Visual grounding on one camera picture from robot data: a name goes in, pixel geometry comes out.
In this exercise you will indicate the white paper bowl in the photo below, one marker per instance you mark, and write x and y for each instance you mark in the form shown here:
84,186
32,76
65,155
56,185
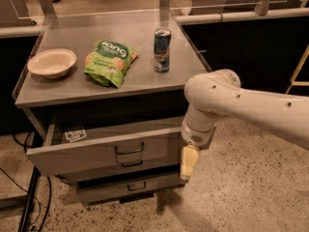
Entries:
51,63

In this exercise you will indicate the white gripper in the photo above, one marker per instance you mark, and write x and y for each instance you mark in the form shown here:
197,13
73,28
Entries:
195,136

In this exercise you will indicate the black metal floor bar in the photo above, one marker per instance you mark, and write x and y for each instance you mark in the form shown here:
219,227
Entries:
28,206

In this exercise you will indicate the green snack bag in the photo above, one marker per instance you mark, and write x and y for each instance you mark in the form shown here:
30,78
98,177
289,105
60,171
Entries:
108,63

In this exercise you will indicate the grey bottom drawer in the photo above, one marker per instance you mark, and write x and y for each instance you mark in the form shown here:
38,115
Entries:
133,188

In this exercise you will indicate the blue energy drink can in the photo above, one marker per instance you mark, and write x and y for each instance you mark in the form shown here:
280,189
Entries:
162,39

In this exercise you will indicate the white railing bar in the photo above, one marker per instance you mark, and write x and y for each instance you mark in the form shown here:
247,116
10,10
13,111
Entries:
239,16

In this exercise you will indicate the grey metal drawer cabinet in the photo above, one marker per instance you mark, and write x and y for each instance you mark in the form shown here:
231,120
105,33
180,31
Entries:
111,126

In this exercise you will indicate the grey top drawer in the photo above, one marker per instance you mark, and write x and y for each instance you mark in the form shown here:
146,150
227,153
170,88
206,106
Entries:
127,144

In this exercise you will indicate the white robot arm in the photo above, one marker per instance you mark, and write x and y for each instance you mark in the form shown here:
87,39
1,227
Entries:
212,95

